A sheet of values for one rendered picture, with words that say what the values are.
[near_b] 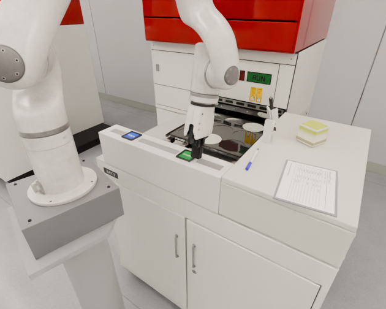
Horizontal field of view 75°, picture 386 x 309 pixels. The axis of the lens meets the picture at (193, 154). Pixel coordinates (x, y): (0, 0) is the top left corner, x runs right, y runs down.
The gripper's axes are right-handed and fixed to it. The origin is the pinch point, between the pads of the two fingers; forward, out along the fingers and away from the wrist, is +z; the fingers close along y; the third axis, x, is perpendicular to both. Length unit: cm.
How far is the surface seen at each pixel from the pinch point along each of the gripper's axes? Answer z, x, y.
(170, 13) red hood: -47, -51, -44
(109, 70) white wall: 5, -301, -212
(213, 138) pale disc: 3.4, -9.1, -28.4
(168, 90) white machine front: -8, -58, -58
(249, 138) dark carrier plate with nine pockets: 1.6, 3.6, -36.9
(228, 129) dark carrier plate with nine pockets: 0.9, -7.9, -40.3
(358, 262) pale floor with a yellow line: 79, 67, -103
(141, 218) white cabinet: 39.8, -25.6, -3.8
